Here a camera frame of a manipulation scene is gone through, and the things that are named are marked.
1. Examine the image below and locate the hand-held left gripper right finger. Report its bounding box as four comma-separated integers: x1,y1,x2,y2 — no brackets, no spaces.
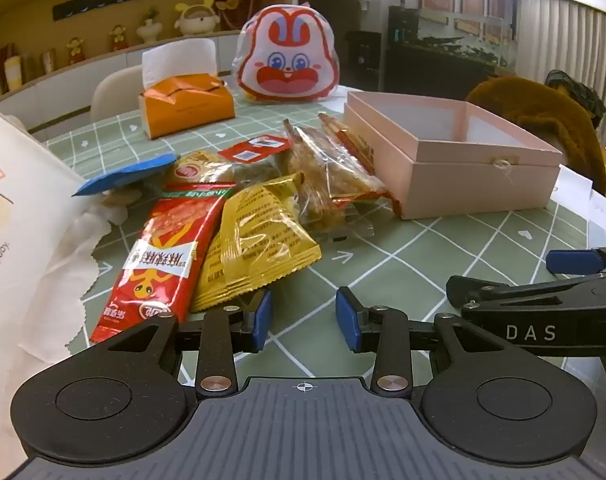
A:
335,287,484,395

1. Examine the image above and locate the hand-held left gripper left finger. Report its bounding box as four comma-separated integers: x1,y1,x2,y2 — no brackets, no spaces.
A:
105,289,274,395

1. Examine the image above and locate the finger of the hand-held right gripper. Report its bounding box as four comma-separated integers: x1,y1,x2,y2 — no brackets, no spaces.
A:
545,243,606,281
446,275,606,307

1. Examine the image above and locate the pink cardboard box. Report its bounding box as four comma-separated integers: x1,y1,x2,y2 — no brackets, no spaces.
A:
344,91,564,221

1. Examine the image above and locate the long red snack packet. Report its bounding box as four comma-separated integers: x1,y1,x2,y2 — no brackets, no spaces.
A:
90,182,234,345

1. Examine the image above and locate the round cake packet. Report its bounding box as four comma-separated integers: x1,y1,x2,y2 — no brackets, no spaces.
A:
164,149,236,191

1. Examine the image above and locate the blue seaweed snack packet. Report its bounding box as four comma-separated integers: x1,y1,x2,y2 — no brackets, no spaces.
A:
72,154,178,197

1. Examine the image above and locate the green checked tablecloth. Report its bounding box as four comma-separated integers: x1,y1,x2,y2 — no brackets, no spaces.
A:
45,92,606,396

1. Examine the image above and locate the white paper sheet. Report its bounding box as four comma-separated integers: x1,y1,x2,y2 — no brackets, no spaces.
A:
585,192,606,242
553,164,594,203
327,85,374,112

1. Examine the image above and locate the yellow snack packet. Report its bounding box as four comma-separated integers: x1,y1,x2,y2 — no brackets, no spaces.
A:
190,172,322,313

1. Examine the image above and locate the brown plush toy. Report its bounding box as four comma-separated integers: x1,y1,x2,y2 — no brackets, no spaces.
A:
465,76,606,196

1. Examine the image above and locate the clear cracker packet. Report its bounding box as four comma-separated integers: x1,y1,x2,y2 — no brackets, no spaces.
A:
282,119,368,233

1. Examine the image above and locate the red striped cracker packet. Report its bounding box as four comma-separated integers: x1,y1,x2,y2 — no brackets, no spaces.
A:
317,112,406,217

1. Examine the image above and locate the red label snack packet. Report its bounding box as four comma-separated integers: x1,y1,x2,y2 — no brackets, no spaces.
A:
218,134,294,181

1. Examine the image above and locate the dark plush toy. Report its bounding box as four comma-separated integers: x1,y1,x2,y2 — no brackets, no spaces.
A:
545,69,606,117

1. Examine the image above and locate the grey curtain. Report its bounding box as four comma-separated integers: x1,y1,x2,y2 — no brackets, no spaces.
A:
515,0,606,142

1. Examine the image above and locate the orange tissue box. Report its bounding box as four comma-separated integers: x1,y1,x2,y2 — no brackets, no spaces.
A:
139,74,236,140

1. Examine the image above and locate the dark cabinet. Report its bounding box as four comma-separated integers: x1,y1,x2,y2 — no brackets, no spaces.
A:
385,5,514,95

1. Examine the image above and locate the black box speaker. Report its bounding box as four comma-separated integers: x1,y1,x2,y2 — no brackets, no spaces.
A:
345,32,384,87

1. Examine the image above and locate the rabbit face snack bag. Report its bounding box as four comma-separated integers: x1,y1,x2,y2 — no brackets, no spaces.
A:
232,2,341,106

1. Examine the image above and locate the white chair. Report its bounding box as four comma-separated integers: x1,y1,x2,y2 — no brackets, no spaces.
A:
90,65,146,123

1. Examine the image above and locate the cream cloth tote bag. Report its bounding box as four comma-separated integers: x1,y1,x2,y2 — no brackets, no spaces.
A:
0,102,91,480

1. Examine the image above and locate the yellow eared plush figure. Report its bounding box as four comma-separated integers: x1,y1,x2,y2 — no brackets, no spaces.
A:
174,2,221,37

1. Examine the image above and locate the white vase figure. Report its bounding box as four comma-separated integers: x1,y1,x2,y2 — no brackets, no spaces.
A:
135,7,164,45

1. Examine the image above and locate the brown lion plush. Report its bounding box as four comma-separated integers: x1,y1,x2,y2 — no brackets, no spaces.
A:
210,0,264,31

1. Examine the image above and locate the black wall sign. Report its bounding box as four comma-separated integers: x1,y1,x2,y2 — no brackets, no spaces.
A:
53,0,148,23

